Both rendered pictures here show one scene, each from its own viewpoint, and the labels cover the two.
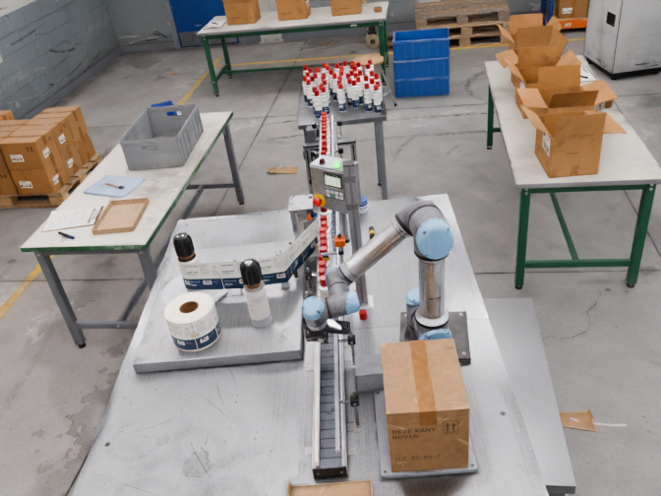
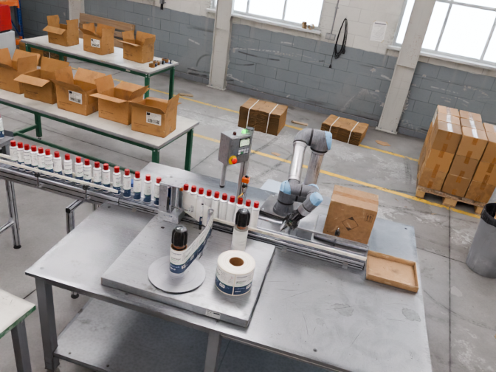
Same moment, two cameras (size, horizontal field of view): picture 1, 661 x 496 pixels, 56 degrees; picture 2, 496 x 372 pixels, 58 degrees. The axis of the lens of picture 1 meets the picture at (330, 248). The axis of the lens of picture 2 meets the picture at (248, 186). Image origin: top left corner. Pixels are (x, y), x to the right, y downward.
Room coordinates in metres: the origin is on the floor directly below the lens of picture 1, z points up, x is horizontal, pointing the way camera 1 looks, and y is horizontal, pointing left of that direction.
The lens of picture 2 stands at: (1.75, 2.47, 2.50)
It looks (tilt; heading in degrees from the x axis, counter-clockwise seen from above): 28 degrees down; 277
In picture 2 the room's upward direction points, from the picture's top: 9 degrees clockwise
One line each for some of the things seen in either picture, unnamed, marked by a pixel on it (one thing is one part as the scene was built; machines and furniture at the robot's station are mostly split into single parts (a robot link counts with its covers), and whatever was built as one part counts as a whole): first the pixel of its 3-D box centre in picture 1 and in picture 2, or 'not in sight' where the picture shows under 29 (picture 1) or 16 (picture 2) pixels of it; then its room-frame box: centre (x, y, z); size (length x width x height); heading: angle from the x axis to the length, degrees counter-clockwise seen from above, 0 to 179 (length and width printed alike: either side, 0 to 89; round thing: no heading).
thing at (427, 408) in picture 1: (423, 403); (350, 214); (1.37, -0.23, 0.99); 0.30 x 0.24 x 0.27; 175
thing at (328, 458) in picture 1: (329, 306); (238, 228); (2.07, 0.04, 0.86); 1.65 x 0.08 x 0.04; 176
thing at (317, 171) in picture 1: (335, 184); (235, 147); (2.18, -0.05, 1.38); 0.17 x 0.10 x 0.19; 51
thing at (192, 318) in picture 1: (193, 321); (235, 272); (1.98, 0.59, 0.95); 0.20 x 0.20 x 0.14
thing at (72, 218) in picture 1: (69, 220); not in sight; (3.24, 1.50, 0.81); 0.38 x 0.36 x 0.02; 169
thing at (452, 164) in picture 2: not in sight; (459, 156); (-0.19, -3.29, 0.45); 1.20 x 0.84 x 0.89; 81
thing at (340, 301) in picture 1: (341, 301); (310, 192); (1.67, -0.01, 1.20); 0.11 x 0.11 x 0.08; 4
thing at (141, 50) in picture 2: not in sight; (136, 46); (4.38, -3.73, 0.97); 0.43 x 0.42 x 0.37; 76
